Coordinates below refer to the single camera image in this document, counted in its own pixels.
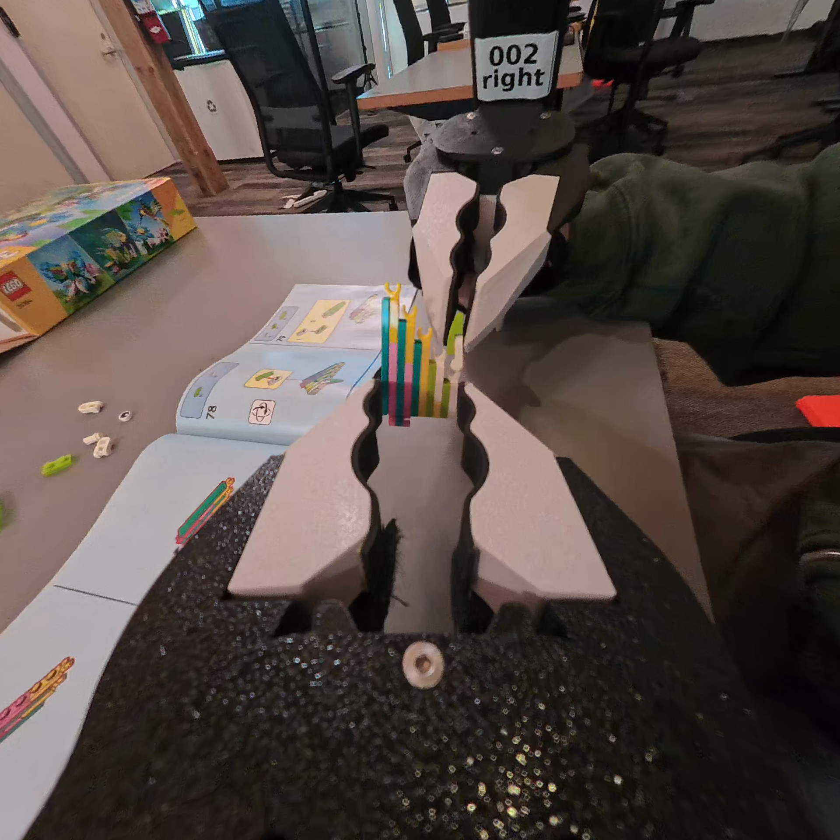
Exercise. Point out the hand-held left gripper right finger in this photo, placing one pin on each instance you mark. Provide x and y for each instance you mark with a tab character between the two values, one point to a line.
531	518

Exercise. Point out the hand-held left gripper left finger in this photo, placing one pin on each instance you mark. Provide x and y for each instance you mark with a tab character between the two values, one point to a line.
308	499

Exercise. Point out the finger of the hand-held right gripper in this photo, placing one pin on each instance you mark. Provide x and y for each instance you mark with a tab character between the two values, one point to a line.
518	243
436	229

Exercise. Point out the lime green lego piece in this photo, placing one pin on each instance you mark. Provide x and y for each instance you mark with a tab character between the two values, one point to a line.
457	328

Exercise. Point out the striped lego wing assembly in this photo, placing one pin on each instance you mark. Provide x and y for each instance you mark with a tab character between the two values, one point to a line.
400	367

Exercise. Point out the lego instruction booklet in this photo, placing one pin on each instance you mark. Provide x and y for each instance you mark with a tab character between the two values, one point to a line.
216	394

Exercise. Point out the colourful lego box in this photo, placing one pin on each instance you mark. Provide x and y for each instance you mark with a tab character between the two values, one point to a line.
85	249

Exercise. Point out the wood-edged grey desk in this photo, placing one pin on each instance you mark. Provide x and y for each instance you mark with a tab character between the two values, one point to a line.
426	79

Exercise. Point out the white object on floor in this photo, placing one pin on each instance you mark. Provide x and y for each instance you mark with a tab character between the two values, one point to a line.
303	199

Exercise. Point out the black office chair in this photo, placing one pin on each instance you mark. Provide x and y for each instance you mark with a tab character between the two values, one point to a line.
289	124
630	52
426	26

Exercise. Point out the person's brown trousers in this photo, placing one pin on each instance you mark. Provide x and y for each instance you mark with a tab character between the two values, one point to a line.
722	407

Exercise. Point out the white recycling cabinet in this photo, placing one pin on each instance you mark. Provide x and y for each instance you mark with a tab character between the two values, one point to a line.
216	111

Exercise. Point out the red flat object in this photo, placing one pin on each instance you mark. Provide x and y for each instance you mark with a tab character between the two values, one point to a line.
820	410

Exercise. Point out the white door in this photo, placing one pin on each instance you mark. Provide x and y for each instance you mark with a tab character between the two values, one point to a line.
59	98

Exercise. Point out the wooden post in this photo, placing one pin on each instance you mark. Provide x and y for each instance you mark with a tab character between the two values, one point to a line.
170	105

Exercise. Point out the red wall sign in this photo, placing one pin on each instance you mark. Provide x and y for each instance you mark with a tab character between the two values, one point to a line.
154	26

